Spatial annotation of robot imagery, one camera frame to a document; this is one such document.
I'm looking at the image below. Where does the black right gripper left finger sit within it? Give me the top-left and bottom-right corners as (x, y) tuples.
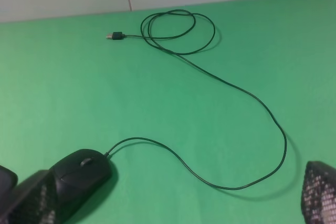
(0, 165), (79, 224)

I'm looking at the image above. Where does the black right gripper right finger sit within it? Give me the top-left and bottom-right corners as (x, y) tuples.
(301, 161), (335, 223)

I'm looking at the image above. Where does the black computer mouse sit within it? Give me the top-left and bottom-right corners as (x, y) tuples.
(50, 149), (118, 223)

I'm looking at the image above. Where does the green table cloth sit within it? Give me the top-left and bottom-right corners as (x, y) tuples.
(1, 0), (335, 223)

